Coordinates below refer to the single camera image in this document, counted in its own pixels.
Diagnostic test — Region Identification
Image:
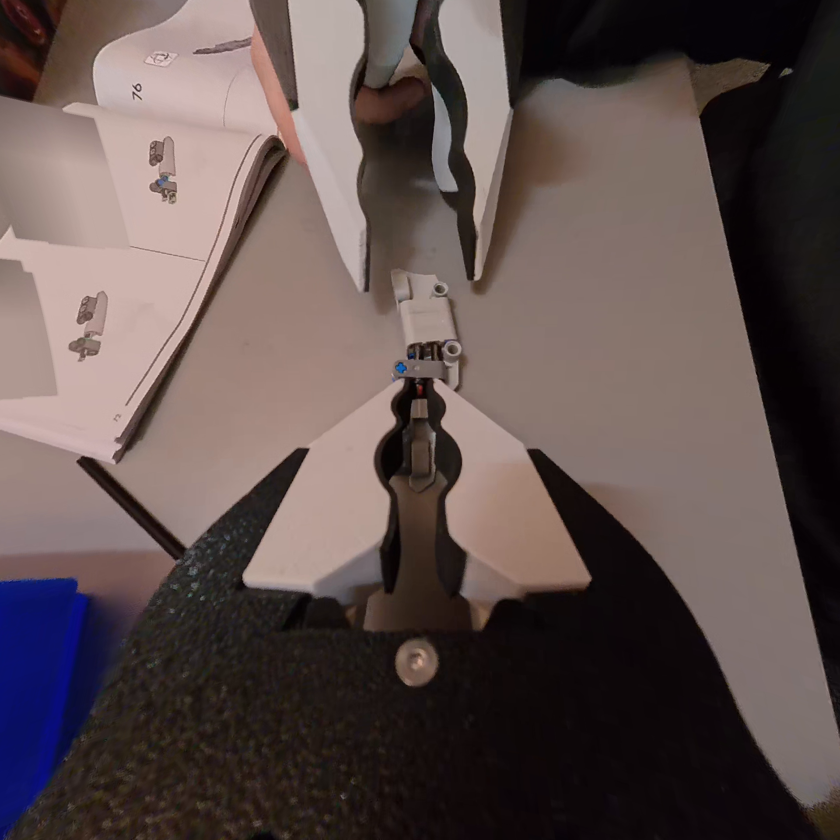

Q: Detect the black toy axle rod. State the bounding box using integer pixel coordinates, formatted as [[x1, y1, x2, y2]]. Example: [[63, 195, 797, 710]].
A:
[[77, 457, 186, 560]]

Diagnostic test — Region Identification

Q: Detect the white panel toy brick assembly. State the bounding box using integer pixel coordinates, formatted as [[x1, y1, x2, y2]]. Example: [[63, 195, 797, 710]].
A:
[[390, 268, 464, 389]]

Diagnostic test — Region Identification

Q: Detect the small grey toy brick assembly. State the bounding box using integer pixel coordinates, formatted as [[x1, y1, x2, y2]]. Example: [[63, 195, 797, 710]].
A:
[[389, 341, 454, 493]]

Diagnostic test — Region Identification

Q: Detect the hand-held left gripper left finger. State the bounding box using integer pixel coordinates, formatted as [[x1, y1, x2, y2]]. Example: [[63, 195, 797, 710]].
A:
[[243, 382, 403, 627]]

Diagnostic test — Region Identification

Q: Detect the blue plastic bin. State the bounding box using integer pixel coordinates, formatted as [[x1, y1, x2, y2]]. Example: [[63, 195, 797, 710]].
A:
[[0, 577, 89, 837]]

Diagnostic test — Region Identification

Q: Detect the person's right hand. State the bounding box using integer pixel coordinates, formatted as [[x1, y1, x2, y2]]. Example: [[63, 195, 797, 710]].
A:
[[252, 29, 431, 165]]

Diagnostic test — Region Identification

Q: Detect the open instruction booklet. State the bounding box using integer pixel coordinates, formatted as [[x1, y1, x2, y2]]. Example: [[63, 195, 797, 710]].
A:
[[0, 0, 290, 466]]

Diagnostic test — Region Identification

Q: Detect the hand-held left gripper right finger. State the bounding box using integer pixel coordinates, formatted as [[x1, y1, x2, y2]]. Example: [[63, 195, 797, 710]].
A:
[[436, 381, 592, 627]]

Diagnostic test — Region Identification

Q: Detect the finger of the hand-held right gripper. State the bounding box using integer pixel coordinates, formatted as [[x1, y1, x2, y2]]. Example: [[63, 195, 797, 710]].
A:
[[410, 0, 514, 282], [289, 0, 371, 293]]

